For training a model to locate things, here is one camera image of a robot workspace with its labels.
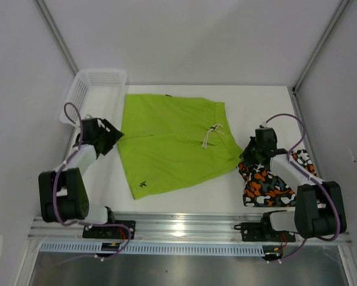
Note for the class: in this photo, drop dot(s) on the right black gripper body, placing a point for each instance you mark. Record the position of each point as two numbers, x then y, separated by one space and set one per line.
258 149

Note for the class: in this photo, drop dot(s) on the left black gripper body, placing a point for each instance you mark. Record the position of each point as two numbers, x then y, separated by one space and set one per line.
102 136

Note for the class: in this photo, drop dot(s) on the orange camouflage shorts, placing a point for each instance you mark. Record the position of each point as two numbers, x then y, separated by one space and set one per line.
263 188

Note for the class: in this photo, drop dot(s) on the green shorts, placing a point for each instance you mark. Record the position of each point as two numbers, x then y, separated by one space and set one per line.
172 143

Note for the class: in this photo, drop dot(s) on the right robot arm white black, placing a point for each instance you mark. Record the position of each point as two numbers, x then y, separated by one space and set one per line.
306 204

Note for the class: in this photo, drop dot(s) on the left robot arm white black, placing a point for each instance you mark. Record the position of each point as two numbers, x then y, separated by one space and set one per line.
63 196

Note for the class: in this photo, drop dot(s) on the white plastic basket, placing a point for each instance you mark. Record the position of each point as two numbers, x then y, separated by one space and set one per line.
99 93

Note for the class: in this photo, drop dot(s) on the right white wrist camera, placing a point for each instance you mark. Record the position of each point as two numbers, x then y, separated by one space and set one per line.
263 125

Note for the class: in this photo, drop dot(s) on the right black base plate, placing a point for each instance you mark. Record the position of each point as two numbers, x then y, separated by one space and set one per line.
258 232

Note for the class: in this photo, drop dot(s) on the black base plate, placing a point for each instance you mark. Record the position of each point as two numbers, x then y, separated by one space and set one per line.
110 232
258 232

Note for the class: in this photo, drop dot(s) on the aluminium mounting rail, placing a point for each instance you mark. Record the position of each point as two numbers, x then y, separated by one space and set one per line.
159 228

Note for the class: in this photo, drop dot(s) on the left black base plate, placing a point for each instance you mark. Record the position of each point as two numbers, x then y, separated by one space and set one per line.
110 232

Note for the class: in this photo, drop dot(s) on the slotted cable duct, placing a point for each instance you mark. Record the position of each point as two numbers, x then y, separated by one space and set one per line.
155 248

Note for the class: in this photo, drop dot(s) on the left aluminium frame post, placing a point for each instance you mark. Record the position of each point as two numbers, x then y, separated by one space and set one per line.
55 33

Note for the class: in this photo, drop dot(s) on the aluminium frame post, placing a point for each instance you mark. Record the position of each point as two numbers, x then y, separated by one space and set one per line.
322 43
55 33

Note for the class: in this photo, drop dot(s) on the right aluminium frame post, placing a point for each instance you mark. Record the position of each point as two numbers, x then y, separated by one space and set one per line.
322 43

